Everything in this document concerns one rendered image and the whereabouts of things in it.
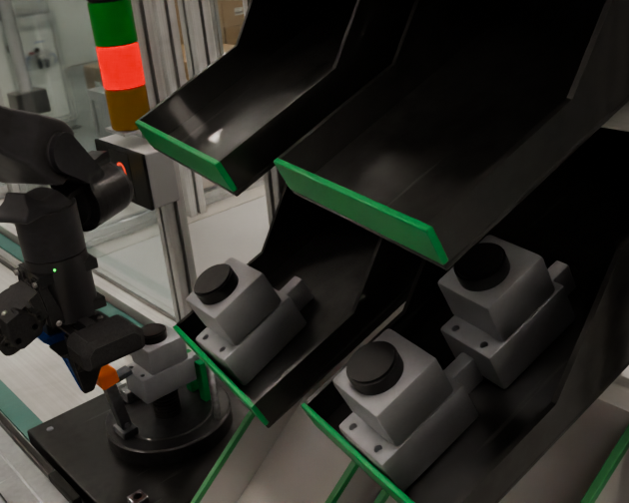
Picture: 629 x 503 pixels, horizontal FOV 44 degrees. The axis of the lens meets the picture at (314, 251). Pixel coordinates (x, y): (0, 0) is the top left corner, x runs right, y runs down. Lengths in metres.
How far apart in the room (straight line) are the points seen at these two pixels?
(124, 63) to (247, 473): 0.50
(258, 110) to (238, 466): 0.32
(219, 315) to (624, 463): 0.26
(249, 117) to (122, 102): 0.47
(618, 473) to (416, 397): 0.14
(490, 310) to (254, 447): 0.31
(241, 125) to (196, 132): 0.04
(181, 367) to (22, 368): 0.40
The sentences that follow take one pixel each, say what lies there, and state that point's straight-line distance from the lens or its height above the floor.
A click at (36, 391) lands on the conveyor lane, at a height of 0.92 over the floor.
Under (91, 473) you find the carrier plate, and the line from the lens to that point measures 0.87.
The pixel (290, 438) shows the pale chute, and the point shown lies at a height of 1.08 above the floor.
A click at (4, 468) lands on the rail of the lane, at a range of 0.94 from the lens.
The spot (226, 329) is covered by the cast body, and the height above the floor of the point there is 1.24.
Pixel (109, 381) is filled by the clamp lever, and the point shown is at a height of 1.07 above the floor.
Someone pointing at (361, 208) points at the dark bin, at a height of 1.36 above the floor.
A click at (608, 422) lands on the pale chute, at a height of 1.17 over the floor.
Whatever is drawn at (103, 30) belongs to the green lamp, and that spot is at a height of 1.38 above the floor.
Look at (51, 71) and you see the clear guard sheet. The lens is 1.25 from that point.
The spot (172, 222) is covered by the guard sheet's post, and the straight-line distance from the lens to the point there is 1.03.
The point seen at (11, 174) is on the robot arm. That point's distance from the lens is 0.71.
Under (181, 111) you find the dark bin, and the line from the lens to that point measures 0.55.
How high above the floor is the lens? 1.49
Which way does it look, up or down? 24 degrees down
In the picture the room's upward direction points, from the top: 5 degrees counter-clockwise
